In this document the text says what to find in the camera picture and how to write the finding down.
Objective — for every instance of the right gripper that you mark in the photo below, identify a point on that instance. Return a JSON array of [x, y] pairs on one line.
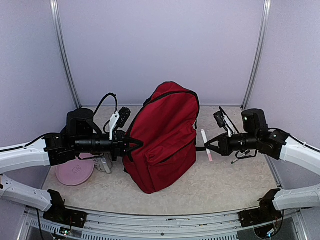
[[224, 149]]

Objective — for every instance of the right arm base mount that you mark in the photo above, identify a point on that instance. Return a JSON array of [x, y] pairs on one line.
[[256, 216]]

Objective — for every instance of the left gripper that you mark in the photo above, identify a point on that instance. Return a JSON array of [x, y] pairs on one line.
[[118, 144]]

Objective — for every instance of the pink plate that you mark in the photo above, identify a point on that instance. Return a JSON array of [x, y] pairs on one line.
[[74, 172]]

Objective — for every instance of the left aluminium frame post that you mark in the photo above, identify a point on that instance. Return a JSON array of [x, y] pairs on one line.
[[54, 6]]

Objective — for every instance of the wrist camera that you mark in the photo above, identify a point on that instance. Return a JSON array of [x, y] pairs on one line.
[[116, 121], [224, 122]]

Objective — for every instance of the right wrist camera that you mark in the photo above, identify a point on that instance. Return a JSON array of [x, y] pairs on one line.
[[224, 122]]

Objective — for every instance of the right aluminium frame post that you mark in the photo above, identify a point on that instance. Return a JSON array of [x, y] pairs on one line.
[[258, 53]]

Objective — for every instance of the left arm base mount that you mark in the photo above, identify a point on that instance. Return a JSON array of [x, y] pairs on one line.
[[68, 217]]

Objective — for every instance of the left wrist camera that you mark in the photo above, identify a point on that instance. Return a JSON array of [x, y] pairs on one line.
[[116, 121]]

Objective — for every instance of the aluminium frame post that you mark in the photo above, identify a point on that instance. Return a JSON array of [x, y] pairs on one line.
[[258, 53], [54, 6]]

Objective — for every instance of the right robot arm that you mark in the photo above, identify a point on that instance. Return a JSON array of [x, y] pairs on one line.
[[275, 143]]

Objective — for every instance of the front aluminium rail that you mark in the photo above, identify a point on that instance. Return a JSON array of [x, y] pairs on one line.
[[101, 225]]

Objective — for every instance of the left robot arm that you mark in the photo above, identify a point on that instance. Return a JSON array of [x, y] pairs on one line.
[[80, 135]]

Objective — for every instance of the red backpack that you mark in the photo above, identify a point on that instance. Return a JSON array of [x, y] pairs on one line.
[[167, 126]]

